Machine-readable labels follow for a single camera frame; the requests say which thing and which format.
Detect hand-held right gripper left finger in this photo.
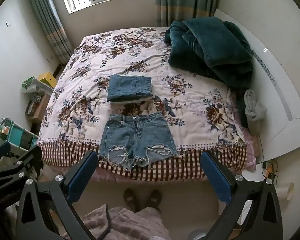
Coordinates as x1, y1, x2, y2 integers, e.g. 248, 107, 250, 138
15, 151, 98, 240

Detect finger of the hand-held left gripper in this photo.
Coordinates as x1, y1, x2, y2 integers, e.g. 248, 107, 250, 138
0, 141, 15, 159
0, 145, 43, 205

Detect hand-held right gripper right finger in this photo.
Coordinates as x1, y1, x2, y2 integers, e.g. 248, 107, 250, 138
201, 151, 283, 240

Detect frayed denim shorts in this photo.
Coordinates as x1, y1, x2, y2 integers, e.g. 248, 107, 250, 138
99, 113, 178, 172

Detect folded denim pants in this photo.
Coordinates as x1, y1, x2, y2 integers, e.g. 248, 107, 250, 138
107, 75, 153, 103

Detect teal storage rack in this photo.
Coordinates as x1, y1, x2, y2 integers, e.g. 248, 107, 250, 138
0, 117, 39, 153

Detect dark slipper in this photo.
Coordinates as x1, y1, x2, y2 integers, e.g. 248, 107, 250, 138
123, 189, 140, 212
146, 189, 162, 212

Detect cardboard box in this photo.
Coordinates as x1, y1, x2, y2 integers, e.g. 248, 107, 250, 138
26, 94, 50, 124

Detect white cup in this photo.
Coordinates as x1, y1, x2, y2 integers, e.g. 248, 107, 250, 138
275, 182, 295, 201

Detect green and white plastic bag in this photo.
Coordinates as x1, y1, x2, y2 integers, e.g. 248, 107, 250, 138
22, 77, 54, 95

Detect person's pink pajama legs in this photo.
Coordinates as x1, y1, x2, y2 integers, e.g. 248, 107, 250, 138
62, 204, 170, 240

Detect grey cloth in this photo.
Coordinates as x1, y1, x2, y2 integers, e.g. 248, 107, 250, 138
244, 89, 267, 120

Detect yellow box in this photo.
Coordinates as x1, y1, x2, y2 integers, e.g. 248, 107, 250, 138
39, 71, 57, 88

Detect white headboard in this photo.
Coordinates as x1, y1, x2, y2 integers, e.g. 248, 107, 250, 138
213, 8, 300, 164

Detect dark green plush blanket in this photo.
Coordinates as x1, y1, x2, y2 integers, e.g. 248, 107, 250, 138
164, 17, 253, 89

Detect teal striped curtain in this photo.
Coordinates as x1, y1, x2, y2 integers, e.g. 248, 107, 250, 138
154, 0, 223, 28
26, 0, 73, 64

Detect floral quilt bed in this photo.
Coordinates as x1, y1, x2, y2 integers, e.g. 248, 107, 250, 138
37, 27, 248, 182

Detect black cable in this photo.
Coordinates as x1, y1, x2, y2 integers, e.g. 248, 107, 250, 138
262, 160, 278, 180

